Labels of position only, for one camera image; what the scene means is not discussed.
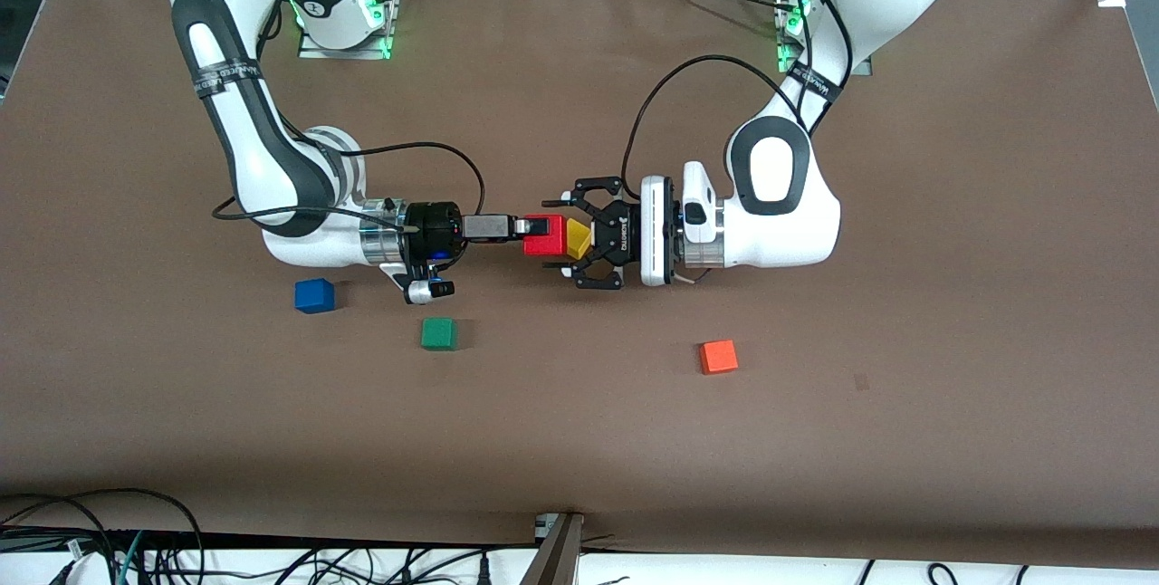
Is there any black arm velcro strap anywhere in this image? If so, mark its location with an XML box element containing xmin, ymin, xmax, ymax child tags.
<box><xmin>187</xmin><ymin>57</ymin><xmax>266</xmax><ymax>98</ymax></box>
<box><xmin>785</xmin><ymin>59</ymin><xmax>846</xmax><ymax>103</ymax></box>

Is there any black right arm velcro strap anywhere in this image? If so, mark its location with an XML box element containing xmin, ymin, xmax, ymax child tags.
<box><xmin>187</xmin><ymin>57</ymin><xmax>266</xmax><ymax>98</ymax></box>

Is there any green cable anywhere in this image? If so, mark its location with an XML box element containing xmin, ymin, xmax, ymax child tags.
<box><xmin>112</xmin><ymin>529</ymin><xmax>147</xmax><ymax>585</ymax></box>

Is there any orange wooden cube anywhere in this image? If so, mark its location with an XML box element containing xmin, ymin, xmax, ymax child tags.
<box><xmin>699</xmin><ymin>340</ymin><xmax>739</xmax><ymax>376</ymax></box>

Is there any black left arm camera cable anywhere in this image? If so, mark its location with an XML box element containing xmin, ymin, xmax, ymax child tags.
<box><xmin>624</xmin><ymin>0</ymin><xmax>854</xmax><ymax>198</ymax></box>

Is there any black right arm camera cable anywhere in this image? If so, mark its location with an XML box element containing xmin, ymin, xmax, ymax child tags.
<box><xmin>212</xmin><ymin>142</ymin><xmax>487</xmax><ymax>247</ymax></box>

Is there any grey metal beam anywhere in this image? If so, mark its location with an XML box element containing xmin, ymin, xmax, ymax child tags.
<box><xmin>521</xmin><ymin>512</ymin><xmax>586</xmax><ymax>585</ymax></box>

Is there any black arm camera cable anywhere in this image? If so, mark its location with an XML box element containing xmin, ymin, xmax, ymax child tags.
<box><xmin>212</xmin><ymin>142</ymin><xmax>487</xmax><ymax>247</ymax></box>
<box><xmin>624</xmin><ymin>0</ymin><xmax>854</xmax><ymax>198</ymax></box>

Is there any blue wooden cube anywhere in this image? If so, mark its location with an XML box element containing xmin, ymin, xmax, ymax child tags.
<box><xmin>294</xmin><ymin>278</ymin><xmax>336</xmax><ymax>315</ymax></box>

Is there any black left arm velcro strap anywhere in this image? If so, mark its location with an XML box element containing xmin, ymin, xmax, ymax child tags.
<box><xmin>785</xmin><ymin>59</ymin><xmax>846</xmax><ymax>103</ymax></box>

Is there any metal base plate left arm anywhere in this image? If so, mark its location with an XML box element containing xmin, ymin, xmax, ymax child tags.
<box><xmin>775</xmin><ymin>0</ymin><xmax>876</xmax><ymax>77</ymax></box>

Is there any red wooden cube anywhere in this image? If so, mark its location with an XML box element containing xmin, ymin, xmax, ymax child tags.
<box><xmin>522</xmin><ymin>215</ymin><xmax>569</xmax><ymax>258</ymax></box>

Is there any metal base plate right arm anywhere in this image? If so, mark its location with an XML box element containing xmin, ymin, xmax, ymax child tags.
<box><xmin>298</xmin><ymin>0</ymin><xmax>400</xmax><ymax>62</ymax></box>

